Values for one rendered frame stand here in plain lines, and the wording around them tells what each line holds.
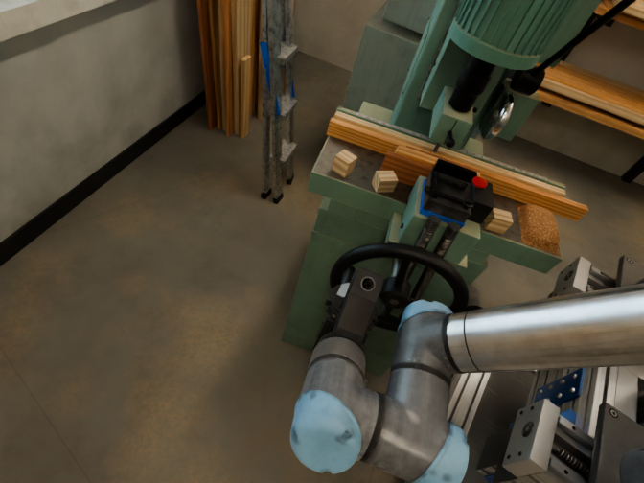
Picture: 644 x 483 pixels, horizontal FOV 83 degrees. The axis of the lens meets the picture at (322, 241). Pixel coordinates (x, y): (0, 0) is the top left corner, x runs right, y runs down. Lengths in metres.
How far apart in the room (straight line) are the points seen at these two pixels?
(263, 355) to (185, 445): 0.40
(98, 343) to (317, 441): 1.30
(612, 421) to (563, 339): 0.50
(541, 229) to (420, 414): 0.61
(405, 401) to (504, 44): 0.60
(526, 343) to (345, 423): 0.21
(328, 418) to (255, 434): 1.07
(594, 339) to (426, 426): 0.19
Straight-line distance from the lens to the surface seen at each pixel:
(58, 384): 1.62
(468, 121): 0.87
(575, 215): 1.10
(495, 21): 0.77
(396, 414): 0.45
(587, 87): 2.98
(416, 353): 0.49
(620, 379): 1.15
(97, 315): 1.69
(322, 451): 0.43
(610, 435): 0.92
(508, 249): 0.94
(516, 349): 0.46
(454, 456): 0.47
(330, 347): 0.50
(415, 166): 0.87
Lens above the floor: 1.44
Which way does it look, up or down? 49 degrees down
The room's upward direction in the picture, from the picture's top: 18 degrees clockwise
